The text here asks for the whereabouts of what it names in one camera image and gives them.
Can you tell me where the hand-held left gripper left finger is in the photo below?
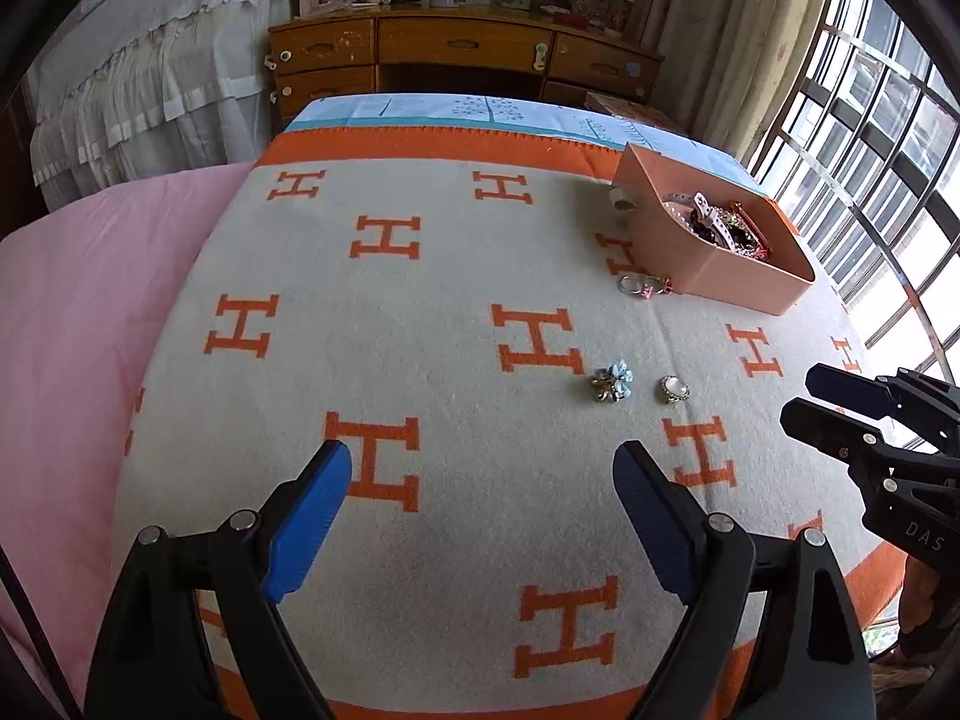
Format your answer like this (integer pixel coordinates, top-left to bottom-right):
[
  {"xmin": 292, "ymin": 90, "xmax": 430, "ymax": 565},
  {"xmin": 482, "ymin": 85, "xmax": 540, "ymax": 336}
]
[{"xmin": 84, "ymin": 439, "xmax": 353, "ymax": 720}]

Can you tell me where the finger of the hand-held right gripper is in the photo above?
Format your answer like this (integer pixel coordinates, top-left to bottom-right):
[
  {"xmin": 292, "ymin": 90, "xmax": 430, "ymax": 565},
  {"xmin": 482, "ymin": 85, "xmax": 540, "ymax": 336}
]
[
  {"xmin": 780, "ymin": 397, "xmax": 938, "ymax": 496},
  {"xmin": 806, "ymin": 364, "xmax": 960, "ymax": 455}
]

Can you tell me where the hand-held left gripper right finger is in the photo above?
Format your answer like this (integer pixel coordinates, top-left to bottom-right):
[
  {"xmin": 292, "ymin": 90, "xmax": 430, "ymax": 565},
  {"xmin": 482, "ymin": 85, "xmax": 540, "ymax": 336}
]
[{"xmin": 613, "ymin": 441, "xmax": 877, "ymax": 720}]

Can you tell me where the blue flower brooch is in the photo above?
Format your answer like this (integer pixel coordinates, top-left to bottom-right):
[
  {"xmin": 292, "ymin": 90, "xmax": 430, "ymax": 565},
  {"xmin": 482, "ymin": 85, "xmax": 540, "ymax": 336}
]
[{"xmin": 589, "ymin": 361, "xmax": 635, "ymax": 402}]

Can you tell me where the pink plastic storage box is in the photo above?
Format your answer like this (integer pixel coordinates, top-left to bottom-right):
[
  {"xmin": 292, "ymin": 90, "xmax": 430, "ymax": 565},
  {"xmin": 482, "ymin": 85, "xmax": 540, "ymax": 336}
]
[{"xmin": 611, "ymin": 142, "xmax": 817, "ymax": 316}]

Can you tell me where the gold chain bracelet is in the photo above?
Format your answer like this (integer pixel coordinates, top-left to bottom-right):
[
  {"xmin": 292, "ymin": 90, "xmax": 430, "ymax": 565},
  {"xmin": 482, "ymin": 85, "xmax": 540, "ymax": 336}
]
[{"xmin": 724, "ymin": 201, "xmax": 773, "ymax": 262}]

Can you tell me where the pink strap smart watch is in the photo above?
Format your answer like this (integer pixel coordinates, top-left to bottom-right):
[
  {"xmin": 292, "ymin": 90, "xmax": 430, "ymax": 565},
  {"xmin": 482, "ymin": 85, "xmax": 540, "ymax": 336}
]
[{"xmin": 661, "ymin": 191, "xmax": 740, "ymax": 248}]

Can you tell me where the person's right hand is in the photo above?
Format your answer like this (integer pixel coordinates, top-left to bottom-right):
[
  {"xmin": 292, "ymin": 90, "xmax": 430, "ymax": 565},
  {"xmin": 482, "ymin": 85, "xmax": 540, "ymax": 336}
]
[{"xmin": 896, "ymin": 559, "xmax": 960, "ymax": 661}]

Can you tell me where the window grille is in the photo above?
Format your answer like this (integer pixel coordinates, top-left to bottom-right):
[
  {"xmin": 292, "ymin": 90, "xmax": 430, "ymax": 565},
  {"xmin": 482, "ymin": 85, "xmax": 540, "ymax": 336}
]
[{"xmin": 742, "ymin": 0, "xmax": 960, "ymax": 383}]

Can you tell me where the orange patterned blanket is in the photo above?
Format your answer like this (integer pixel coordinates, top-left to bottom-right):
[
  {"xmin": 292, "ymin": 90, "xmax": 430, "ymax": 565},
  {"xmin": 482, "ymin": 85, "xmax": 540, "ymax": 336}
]
[{"xmin": 112, "ymin": 126, "xmax": 912, "ymax": 720}]

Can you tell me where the pink bed sheet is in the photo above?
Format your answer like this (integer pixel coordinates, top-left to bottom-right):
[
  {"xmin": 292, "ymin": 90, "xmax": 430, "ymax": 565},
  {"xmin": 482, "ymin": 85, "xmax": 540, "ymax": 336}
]
[{"xmin": 0, "ymin": 161, "xmax": 252, "ymax": 720}]

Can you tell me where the stack of magazines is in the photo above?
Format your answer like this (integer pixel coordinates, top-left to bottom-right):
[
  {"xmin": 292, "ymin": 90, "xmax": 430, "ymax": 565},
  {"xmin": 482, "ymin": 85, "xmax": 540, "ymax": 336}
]
[{"xmin": 585, "ymin": 91, "xmax": 680, "ymax": 136}]

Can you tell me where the beige curtain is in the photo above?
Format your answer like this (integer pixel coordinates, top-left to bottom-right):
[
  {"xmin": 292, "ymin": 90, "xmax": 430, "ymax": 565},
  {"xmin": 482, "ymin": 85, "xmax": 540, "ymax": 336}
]
[{"xmin": 637, "ymin": 0, "xmax": 837, "ymax": 166}]

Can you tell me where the blue printed sheet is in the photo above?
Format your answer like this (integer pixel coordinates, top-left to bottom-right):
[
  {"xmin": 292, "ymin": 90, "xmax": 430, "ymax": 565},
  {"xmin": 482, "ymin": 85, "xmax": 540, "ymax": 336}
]
[{"xmin": 283, "ymin": 94, "xmax": 773, "ymax": 196}]

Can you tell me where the white lace cover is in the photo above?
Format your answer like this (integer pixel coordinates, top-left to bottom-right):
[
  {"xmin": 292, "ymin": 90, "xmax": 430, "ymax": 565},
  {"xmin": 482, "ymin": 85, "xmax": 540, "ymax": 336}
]
[{"xmin": 26, "ymin": 0, "xmax": 293, "ymax": 211}]

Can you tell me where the wooden desk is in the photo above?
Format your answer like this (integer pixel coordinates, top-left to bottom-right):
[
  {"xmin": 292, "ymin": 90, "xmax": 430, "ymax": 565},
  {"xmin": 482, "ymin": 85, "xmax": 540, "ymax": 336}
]
[{"xmin": 268, "ymin": 4, "xmax": 665, "ymax": 136}]

